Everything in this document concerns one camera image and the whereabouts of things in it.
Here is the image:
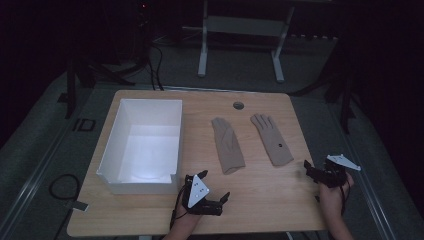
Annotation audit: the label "grey flat floor tag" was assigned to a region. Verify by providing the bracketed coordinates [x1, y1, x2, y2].
[70, 199, 90, 213]

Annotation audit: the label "person's right hand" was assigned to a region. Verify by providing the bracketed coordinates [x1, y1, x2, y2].
[318, 171, 355, 219]

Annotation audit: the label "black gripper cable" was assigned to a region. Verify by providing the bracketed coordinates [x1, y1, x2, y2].
[338, 185, 351, 216]
[169, 184, 190, 232]

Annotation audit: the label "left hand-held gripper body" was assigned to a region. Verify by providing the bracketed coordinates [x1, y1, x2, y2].
[182, 173, 223, 217]

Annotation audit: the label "white metal stand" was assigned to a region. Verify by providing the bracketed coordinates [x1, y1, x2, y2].
[197, 0, 296, 84]

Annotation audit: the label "white rectangular box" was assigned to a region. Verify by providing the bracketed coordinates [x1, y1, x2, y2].
[95, 98, 184, 196]

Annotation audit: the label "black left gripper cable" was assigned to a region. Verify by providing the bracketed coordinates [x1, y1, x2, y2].
[169, 184, 190, 232]

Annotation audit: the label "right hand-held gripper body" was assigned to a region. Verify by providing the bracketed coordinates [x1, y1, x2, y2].
[313, 153, 362, 189]

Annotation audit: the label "dark tripod stand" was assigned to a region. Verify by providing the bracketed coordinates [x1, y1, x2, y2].
[57, 56, 136, 120]

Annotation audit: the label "black looped floor cable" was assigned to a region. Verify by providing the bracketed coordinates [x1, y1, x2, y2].
[48, 173, 82, 202]

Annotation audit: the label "beige glove with dark dot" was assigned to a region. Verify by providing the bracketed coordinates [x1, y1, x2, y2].
[250, 113, 295, 167]

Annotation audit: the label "black hanging cables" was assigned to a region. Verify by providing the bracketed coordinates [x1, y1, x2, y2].
[145, 19, 165, 92]

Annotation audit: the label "dark device with red light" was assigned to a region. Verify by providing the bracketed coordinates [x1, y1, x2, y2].
[137, 1, 152, 28]

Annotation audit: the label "person's left hand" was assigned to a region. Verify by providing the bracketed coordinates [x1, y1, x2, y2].
[172, 199, 205, 232]

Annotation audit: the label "plain beige glove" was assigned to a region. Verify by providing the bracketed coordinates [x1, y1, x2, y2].
[210, 117, 247, 176]

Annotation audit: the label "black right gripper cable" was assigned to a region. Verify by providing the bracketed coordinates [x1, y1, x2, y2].
[338, 185, 351, 216]

